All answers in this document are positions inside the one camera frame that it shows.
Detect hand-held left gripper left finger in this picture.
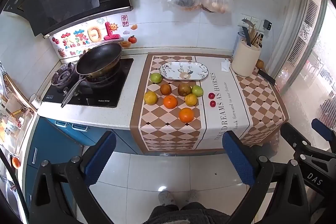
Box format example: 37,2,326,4
29,131,117,224

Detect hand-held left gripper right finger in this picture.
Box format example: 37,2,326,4
222,131,314,224

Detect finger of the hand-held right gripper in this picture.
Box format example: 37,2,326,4
311,118,336,143
280,122,319,159

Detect orange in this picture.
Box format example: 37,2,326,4
163,95,178,109
179,107,195,124

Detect yellow citrus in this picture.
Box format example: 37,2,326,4
144,91,158,105
184,93,198,107

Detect large brown pear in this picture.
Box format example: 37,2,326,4
178,82,192,97

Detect small brown kiwi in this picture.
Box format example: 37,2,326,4
160,83,172,96

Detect oval patterned ceramic plate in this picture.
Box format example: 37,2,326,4
160,61,209,81

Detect checkered brown table mat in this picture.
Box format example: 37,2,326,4
130,52,289,155

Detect grey slipper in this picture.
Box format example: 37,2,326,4
188,189,201,203
158,190,175,206

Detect black smartphone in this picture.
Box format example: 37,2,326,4
257,69,276,85

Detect black gas stove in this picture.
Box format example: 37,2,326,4
42,57,134,108

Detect person's dark trousers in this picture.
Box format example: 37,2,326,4
146,202,223,224

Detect cream utensil holder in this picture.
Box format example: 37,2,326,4
231,38,261,77

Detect white framed window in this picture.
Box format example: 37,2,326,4
273,0,336,135

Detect small white cup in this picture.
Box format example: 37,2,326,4
29,93,42,106

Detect white tissue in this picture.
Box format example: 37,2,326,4
220,58,231,72

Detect white refrigerator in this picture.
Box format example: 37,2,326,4
0,61,38,224

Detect black frying pan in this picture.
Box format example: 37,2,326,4
61,42,123,108

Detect bundle of wooden chopsticks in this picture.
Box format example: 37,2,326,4
249,25,263,46

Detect dark green handled knife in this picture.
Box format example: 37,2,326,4
242,26,252,46

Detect white wall socket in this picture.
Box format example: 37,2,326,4
240,14,263,30

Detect colourful wall sticker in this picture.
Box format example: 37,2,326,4
51,14,138,58

